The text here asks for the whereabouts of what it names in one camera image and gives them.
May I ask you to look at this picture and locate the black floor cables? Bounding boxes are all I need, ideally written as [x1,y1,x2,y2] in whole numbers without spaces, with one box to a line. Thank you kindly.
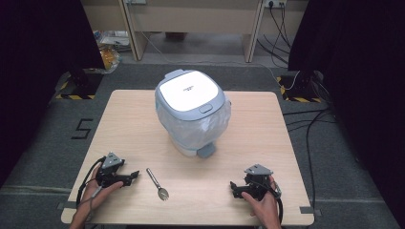
[282,107,339,212]

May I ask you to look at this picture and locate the person's left hand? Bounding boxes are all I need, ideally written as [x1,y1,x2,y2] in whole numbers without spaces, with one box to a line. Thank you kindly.
[79,165,124,213]

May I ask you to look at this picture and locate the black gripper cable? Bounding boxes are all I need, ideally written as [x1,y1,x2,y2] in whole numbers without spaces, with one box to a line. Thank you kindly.
[268,182,285,224]
[75,156,107,209]

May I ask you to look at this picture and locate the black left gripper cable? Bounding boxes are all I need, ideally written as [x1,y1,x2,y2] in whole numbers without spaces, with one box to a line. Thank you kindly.
[75,156,107,209]

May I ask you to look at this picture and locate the metal fork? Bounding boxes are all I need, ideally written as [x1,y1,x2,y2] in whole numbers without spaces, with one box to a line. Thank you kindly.
[145,167,170,201]

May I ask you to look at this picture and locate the grey tape strip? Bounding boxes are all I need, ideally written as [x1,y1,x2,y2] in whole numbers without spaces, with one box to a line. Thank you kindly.
[56,201,76,211]
[299,205,322,217]

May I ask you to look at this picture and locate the beige wooden desk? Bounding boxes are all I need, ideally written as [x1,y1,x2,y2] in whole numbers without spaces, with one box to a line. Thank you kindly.
[79,0,310,64]

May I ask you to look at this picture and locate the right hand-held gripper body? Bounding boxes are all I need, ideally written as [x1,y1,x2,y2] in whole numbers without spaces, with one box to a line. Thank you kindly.
[244,163,282,202]

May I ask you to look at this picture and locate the person's right hand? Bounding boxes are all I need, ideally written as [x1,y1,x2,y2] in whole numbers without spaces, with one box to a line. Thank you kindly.
[241,176,282,224]

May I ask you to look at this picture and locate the white power strip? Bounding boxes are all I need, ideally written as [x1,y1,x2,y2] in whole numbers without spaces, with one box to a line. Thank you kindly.
[264,0,288,10]

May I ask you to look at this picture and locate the black curtain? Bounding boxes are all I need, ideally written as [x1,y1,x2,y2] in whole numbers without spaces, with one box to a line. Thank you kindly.
[287,0,405,228]
[0,0,107,189]

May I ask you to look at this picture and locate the white grey pedal bin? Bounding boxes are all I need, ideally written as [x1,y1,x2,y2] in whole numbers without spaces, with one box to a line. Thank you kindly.
[155,69,232,159]

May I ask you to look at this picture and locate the black stand base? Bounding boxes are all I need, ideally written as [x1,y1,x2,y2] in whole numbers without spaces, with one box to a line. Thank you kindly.
[276,70,323,104]
[55,67,105,100]

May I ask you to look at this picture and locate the clear bag of packets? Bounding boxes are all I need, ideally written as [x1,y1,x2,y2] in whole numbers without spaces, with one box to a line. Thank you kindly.
[93,30,122,74]

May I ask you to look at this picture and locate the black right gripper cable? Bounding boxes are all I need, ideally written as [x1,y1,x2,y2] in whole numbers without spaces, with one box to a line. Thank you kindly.
[268,182,285,224]

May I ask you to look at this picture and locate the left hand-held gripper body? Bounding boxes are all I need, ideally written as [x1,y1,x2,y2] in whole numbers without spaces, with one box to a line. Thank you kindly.
[95,152,126,188]

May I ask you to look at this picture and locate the black power cables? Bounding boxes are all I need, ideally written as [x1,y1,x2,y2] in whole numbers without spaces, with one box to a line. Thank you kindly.
[256,2,293,65]

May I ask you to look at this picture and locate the clear plastic bin liner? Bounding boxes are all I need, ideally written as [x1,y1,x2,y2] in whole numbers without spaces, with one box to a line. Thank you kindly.
[157,98,232,151]

